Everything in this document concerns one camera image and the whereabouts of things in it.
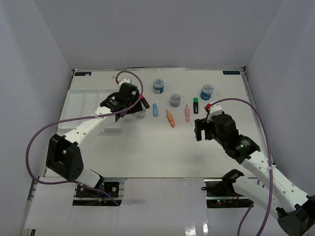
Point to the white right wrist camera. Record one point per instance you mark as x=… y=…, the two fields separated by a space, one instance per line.
x=212 y=110

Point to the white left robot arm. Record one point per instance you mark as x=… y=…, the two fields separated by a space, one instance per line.
x=64 y=155

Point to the black label sticker left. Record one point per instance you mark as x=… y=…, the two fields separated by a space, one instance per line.
x=82 y=74

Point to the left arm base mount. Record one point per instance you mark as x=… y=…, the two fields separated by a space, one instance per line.
x=111 y=188

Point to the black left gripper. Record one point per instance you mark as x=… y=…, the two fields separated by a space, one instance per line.
x=137 y=107

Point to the black label sticker right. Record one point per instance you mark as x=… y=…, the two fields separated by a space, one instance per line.
x=231 y=72

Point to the black label sticker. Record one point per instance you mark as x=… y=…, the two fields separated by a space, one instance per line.
x=231 y=72
x=82 y=74

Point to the white compartment tray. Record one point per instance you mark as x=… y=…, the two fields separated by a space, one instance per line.
x=83 y=102

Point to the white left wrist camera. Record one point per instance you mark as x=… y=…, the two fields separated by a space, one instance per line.
x=124 y=80

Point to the clear clip jar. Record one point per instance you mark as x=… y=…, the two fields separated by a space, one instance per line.
x=175 y=100
x=140 y=114

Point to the green black highlighter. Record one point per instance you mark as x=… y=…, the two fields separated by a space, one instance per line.
x=195 y=105

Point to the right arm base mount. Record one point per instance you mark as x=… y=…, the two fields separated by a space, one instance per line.
x=219 y=195

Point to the blue correction tape pen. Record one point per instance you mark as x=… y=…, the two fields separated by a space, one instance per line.
x=155 y=110

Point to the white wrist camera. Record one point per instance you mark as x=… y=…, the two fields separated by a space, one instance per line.
x=124 y=80
x=212 y=110

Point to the pink black highlighter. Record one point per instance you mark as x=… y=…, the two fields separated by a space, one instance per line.
x=144 y=102

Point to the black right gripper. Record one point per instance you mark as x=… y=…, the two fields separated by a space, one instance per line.
x=199 y=124

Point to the pink correction tape pen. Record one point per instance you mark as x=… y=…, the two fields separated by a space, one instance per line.
x=187 y=113

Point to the blue jar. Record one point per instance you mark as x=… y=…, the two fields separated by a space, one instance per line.
x=206 y=92
x=158 y=85

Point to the orange correction tape pen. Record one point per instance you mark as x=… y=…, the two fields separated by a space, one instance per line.
x=170 y=119

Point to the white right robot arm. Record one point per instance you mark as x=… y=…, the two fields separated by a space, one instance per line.
x=293 y=208

